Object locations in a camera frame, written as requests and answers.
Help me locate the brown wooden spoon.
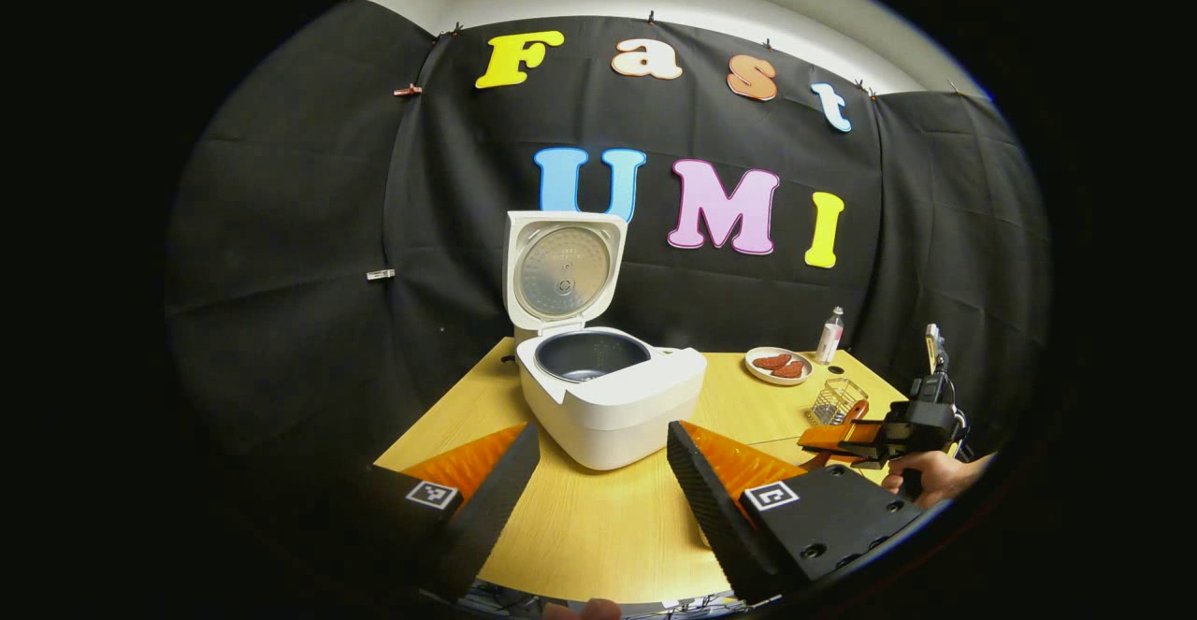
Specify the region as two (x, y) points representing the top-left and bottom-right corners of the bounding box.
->
(797, 399), (871, 471)

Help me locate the black backdrop cloth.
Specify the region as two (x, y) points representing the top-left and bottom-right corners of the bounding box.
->
(164, 0), (1053, 509)

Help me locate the white round plate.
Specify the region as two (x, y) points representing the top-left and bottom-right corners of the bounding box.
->
(744, 347), (815, 387)

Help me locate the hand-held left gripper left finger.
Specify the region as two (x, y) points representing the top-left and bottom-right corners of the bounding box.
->
(355, 422), (543, 604)

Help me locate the white rice cooker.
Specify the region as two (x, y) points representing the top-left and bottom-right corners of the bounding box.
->
(503, 210), (709, 471)

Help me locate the wire chopstick holder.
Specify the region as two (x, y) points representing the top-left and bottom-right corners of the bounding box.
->
(809, 377), (870, 427)

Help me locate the clear bottle pink label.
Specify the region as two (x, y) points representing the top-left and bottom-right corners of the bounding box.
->
(815, 307), (845, 365)

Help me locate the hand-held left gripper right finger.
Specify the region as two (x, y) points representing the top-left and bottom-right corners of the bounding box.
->
(666, 419), (929, 605)

